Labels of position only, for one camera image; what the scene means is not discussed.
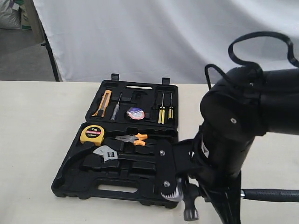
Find brown wooden cabinet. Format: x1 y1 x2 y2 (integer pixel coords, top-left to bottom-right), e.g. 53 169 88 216
24 0 45 43

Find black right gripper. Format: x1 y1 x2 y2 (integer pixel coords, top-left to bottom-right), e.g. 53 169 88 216
191 121 255 224

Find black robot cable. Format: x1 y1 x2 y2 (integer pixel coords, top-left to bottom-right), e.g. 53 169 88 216
204 31 299 94

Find clear tester screwdriver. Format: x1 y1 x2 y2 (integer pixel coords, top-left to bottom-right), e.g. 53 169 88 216
110 92 122 120

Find yellow utility knife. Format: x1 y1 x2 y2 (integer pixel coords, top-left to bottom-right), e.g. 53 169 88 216
93 90 112 118

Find PVC insulating tape roll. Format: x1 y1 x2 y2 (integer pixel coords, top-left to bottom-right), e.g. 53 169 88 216
126 107 145 121

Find black backdrop stand pole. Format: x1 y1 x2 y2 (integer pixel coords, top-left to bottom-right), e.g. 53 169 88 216
36 13 60 82

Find orange handled pliers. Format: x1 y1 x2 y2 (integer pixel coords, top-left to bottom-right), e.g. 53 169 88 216
115 133 148 147

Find yellow black screwdriver small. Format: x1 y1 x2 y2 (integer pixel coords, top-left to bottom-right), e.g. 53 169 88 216
168 93 174 119

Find black plastic tool case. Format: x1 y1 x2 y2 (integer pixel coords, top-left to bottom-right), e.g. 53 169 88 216
51 74 178 209

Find yellow tape measure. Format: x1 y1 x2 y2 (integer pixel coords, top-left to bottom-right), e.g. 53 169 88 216
79 125 105 147

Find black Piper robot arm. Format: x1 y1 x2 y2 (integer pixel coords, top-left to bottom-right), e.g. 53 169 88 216
192 67 299 224

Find green white bag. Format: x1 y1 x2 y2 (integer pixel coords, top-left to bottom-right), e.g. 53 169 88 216
20 4 32 30

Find adjustable wrench black handle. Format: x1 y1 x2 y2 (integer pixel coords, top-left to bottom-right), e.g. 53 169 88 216
93 145 157 163

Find grey plastic sack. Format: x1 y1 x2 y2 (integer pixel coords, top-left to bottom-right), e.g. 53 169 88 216
0 0 24 29

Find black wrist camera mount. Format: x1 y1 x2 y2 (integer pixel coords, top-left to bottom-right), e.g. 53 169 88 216
155 139 201 202

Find white backdrop cloth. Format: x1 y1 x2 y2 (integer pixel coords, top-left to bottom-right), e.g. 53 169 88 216
34 0 299 84

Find steel claw hammer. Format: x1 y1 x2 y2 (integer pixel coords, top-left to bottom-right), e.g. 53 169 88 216
181 182 299 224

